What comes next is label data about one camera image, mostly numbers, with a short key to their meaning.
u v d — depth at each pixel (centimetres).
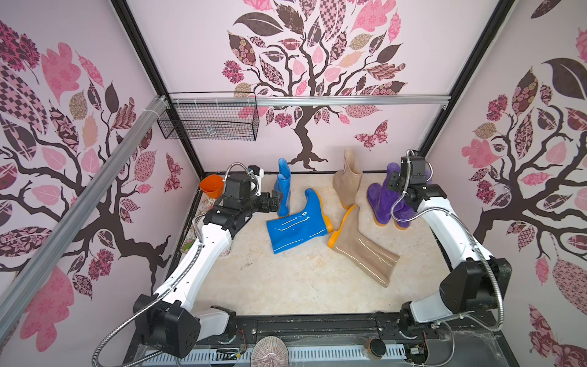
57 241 48
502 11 69
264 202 68
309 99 93
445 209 52
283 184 84
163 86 85
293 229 96
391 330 73
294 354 70
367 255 89
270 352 68
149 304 37
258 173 68
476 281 41
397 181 74
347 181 94
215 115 95
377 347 62
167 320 38
